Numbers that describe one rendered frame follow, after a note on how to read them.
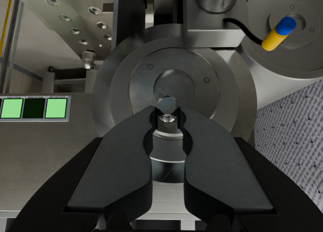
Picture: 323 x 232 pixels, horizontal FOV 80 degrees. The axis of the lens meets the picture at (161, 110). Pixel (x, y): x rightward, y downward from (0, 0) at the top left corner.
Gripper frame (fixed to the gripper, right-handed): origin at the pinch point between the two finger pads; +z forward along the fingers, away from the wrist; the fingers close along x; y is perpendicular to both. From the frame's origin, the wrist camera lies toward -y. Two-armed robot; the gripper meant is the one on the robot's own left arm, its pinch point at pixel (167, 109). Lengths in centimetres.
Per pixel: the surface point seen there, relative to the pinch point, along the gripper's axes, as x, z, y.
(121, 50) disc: -4.4, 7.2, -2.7
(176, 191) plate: 2.1, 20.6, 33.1
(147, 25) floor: -21, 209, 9
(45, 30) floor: -132, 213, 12
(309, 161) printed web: 18.0, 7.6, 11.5
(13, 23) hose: -60, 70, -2
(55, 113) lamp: -29.5, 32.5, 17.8
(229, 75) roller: 5.5, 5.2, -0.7
